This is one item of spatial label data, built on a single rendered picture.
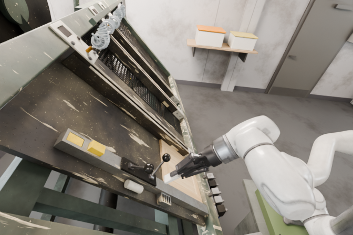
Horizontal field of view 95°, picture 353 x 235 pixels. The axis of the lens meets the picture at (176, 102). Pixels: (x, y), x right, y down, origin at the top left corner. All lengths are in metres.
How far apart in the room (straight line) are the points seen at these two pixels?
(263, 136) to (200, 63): 3.51
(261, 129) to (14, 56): 0.71
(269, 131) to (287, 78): 4.24
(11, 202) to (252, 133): 0.63
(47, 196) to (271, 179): 0.58
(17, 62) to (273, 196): 0.71
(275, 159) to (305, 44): 4.16
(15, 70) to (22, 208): 0.33
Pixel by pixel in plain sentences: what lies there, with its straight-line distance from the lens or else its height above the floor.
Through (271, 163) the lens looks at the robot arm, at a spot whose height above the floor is 1.68.
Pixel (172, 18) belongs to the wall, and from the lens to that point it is 3.71.
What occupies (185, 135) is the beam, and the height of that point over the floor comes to 0.90.
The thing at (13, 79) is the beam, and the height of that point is 1.80.
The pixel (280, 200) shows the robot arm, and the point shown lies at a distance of 0.49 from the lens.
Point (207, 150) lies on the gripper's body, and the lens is 0.61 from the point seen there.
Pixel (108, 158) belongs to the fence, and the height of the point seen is 1.51.
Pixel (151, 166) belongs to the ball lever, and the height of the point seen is 1.52.
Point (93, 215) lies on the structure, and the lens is 0.67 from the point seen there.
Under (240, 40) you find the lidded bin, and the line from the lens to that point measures 3.43.
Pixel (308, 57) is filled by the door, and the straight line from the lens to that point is 4.76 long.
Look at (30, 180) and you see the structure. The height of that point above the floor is 1.58.
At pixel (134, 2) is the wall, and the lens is 3.80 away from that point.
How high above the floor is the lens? 2.02
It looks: 36 degrees down
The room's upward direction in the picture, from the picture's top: 7 degrees clockwise
